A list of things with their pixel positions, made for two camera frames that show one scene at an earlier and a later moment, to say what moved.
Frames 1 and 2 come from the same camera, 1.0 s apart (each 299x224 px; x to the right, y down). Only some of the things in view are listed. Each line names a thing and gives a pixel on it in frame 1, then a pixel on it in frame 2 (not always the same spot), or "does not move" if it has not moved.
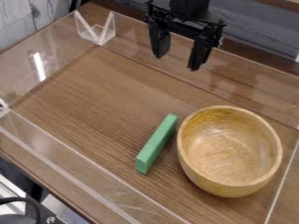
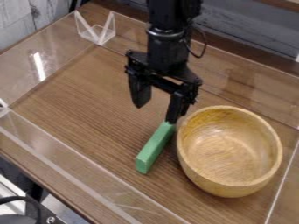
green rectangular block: (156, 144) does not move
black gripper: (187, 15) to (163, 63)
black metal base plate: (47, 215) does not move
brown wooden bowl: (228, 151) does not move
